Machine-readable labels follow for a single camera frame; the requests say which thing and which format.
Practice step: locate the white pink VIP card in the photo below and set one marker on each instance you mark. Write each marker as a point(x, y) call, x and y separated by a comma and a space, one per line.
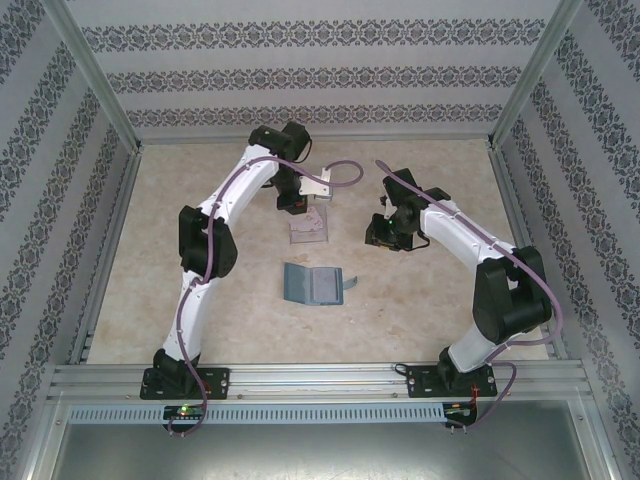
point(317, 214)
point(302, 227)

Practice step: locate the teal leather card holder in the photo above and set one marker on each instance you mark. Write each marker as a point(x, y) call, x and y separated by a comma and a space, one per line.
point(300, 285)

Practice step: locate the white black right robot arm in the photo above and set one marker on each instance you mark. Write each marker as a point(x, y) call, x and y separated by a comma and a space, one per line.
point(465, 237)

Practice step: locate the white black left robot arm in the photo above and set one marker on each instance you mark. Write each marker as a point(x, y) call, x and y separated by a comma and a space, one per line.
point(240, 190)

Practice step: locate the clear acrylic card stand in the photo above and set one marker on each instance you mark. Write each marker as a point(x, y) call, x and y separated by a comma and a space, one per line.
point(322, 239)

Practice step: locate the right circuit board with LED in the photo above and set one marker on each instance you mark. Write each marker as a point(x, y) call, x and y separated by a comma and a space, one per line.
point(460, 409)

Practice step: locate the circuit board with led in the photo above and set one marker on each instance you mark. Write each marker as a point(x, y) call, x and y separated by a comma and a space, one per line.
point(185, 412)
point(460, 409)

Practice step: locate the grey metal panel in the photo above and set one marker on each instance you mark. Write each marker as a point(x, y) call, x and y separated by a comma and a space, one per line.
point(320, 455)

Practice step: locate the left circuit board with LED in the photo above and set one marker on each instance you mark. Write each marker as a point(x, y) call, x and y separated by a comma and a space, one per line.
point(185, 412)

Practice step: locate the aluminium table side rail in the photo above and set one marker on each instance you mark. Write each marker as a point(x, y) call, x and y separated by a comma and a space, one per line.
point(112, 240)
point(506, 190)

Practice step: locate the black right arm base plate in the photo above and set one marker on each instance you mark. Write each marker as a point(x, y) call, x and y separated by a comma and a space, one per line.
point(420, 382)

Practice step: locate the aluminium mounting rail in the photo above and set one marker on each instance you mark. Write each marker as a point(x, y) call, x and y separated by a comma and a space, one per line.
point(320, 380)

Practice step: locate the aluminium frame post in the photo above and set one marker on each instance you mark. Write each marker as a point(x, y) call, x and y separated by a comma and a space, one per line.
point(537, 75)
point(90, 75)

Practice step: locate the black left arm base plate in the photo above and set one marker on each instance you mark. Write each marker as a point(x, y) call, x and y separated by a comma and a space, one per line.
point(220, 385)

